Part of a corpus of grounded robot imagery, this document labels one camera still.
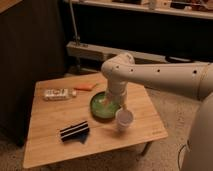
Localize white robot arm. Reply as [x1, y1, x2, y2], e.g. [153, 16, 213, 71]
[101, 53, 213, 171]

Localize green ceramic plate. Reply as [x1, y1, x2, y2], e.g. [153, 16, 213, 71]
[90, 91, 121, 119]

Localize clear plastic water bottle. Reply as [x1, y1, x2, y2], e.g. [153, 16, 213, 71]
[43, 88, 77, 101]

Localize wooden folding table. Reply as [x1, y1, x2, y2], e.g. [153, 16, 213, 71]
[23, 73, 168, 169]

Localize metal vertical pole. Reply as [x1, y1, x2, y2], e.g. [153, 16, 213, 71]
[69, 0, 80, 46]

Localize dark cabinet on left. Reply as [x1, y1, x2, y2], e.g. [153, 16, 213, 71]
[0, 0, 65, 146]

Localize wooden shelf with items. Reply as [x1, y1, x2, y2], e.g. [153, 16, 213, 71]
[63, 0, 213, 20]

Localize grey metal floor rail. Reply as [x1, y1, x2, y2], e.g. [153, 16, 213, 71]
[66, 41, 166, 63]

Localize black handle on rail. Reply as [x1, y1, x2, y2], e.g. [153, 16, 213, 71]
[165, 56, 194, 63]

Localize black floor cables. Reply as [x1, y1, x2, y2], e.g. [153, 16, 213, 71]
[176, 142, 191, 171]

